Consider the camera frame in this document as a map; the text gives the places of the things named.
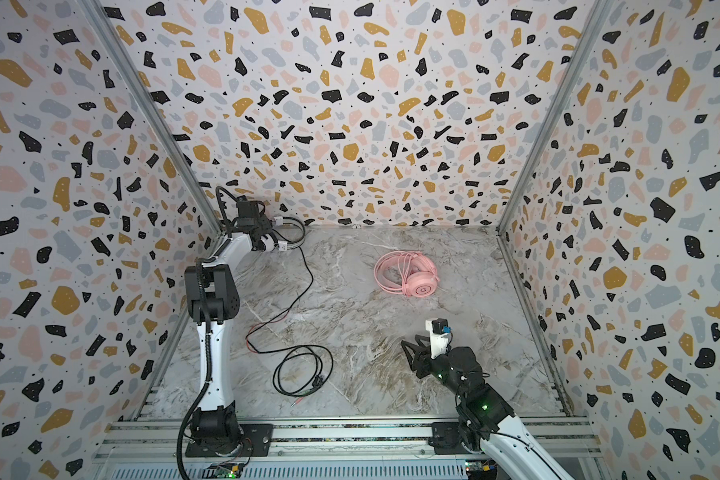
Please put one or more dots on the white black headphones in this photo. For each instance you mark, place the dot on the white black headphones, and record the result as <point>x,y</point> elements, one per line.
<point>274,240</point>

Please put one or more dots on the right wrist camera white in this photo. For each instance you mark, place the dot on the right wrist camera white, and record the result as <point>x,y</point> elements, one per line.
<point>440,336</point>

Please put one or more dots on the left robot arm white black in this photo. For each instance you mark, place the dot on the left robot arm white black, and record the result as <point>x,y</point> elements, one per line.
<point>213,303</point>

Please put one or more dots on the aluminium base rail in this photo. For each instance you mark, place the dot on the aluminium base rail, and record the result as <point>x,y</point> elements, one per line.
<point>408,447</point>

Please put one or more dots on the pink headphones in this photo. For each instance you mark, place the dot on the pink headphones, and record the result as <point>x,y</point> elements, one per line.
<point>407,273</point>

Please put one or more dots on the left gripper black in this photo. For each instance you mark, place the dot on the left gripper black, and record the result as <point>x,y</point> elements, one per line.
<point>266,228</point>

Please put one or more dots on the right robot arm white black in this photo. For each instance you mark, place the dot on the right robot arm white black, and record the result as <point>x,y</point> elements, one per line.
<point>486,422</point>

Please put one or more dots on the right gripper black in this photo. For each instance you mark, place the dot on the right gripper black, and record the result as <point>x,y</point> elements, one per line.
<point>423,361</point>

